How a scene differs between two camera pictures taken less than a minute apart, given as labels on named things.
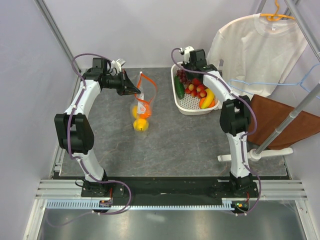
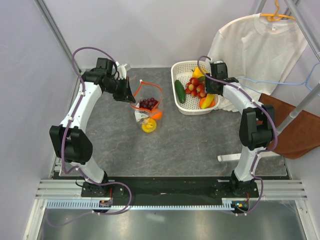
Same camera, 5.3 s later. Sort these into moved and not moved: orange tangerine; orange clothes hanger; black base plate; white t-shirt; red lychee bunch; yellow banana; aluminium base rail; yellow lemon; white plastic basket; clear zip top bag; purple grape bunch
Moved: clear zip top bag; purple grape bunch; orange tangerine; yellow lemon
Not moved: yellow banana; white plastic basket; black base plate; red lychee bunch; orange clothes hanger; aluminium base rail; white t-shirt
